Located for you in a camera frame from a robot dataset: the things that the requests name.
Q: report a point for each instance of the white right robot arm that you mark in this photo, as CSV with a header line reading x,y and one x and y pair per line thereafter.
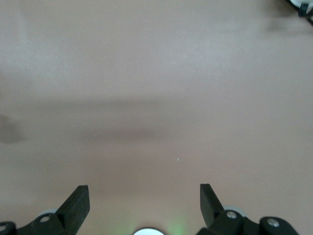
x,y
149,232

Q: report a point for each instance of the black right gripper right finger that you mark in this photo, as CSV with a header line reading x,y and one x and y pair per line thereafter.
x,y
215,215

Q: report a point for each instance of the brown table cover sheet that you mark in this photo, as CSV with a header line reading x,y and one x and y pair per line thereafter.
x,y
146,98

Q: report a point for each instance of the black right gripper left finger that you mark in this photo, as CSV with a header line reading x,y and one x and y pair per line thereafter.
x,y
71,213

